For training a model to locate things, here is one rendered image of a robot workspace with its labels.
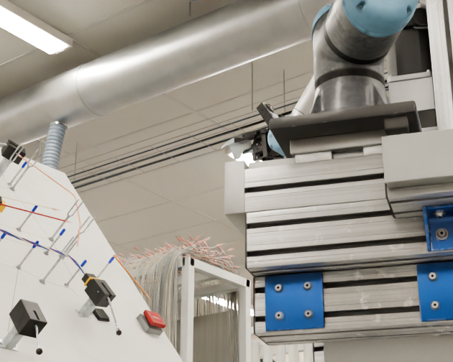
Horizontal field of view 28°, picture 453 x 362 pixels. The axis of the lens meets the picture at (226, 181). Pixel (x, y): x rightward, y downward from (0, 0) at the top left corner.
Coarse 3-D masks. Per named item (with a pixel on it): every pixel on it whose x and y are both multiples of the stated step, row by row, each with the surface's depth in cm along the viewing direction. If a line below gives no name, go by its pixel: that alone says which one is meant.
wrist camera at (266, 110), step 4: (260, 104) 242; (264, 104) 242; (268, 104) 244; (260, 108) 242; (264, 108) 241; (268, 108) 242; (272, 108) 244; (260, 112) 242; (264, 112) 241; (268, 112) 240; (272, 112) 242; (264, 116) 241; (268, 116) 240; (272, 116) 240; (276, 116) 242; (268, 120) 240; (268, 124) 240
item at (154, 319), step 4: (144, 312) 236; (148, 312) 236; (152, 312) 238; (156, 312) 239; (148, 316) 235; (152, 316) 236; (156, 316) 237; (148, 320) 235; (152, 320) 234; (156, 320) 235; (160, 320) 237; (152, 324) 234; (156, 324) 234; (160, 324) 235; (164, 324) 237
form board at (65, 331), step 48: (0, 192) 245; (48, 192) 268; (48, 240) 241; (96, 240) 262; (0, 288) 203; (48, 288) 218; (0, 336) 187; (48, 336) 199; (96, 336) 214; (144, 336) 231
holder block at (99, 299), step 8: (96, 280) 217; (104, 280) 220; (88, 288) 217; (96, 288) 216; (104, 288) 216; (88, 296) 217; (96, 296) 215; (104, 296) 214; (112, 296) 216; (96, 304) 215; (104, 304) 217
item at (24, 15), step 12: (0, 0) 482; (0, 12) 486; (12, 12) 488; (24, 12) 495; (0, 24) 497; (12, 24) 497; (24, 24) 497; (36, 24) 501; (48, 24) 509; (24, 36) 508; (36, 36) 508; (48, 36) 509; (60, 36) 515; (48, 48) 520; (60, 48) 520
